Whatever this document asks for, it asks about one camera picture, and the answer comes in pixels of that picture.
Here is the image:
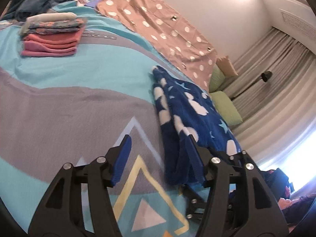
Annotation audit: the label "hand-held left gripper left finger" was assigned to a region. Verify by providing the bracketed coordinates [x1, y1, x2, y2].
[28, 134, 132, 237]

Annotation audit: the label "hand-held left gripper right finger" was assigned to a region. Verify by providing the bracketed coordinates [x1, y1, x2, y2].
[186, 135, 289, 237]

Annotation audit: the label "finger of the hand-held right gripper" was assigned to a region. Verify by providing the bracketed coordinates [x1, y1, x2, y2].
[221, 149, 257, 169]
[181, 187, 211, 221]

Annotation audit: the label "navy fleece garment white prints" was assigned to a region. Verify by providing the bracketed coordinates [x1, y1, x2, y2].
[150, 65, 244, 187]

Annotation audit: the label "person's right forearm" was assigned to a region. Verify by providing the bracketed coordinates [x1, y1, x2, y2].
[281, 194, 316, 226]

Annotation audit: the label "stack of folded clothes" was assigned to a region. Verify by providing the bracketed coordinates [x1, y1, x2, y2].
[18, 12, 77, 36]

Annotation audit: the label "person's right hand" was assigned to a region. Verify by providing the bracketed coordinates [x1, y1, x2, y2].
[278, 197, 295, 208]

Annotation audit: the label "ribbed green pillow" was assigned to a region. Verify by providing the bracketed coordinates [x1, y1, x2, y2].
[210, 90, 244, 126]

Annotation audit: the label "beige curtain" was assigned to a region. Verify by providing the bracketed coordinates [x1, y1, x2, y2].
[217, 27, 316, 168]

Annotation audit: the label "smooth green pillow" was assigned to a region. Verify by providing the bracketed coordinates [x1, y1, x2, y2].
[209, 65, 226, 93]

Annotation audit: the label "turquoise and grey blanket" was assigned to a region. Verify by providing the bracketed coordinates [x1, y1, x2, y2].
[0, 1, 237, 237]

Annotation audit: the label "black floor stand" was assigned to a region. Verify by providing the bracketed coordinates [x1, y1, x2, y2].
[229, 70, 273, 99]

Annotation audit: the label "beige pillow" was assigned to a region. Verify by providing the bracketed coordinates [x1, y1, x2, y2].
[216, 55, 239, 77]

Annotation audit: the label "pink folded garment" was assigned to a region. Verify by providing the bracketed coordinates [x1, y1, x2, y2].
[21, 41, 77, 57]

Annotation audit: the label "coral folded garment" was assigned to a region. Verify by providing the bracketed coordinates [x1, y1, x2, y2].
[23, 27, 86, 48]

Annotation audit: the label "pink polka dot sheet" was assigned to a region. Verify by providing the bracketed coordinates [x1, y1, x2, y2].
[95, 0, 218, 89]

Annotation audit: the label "floral folded garment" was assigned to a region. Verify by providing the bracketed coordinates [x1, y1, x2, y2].
[23, 18, 87, 35]

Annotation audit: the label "white wall air vent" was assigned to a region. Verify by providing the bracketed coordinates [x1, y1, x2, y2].
[279, 8, 316, 50]

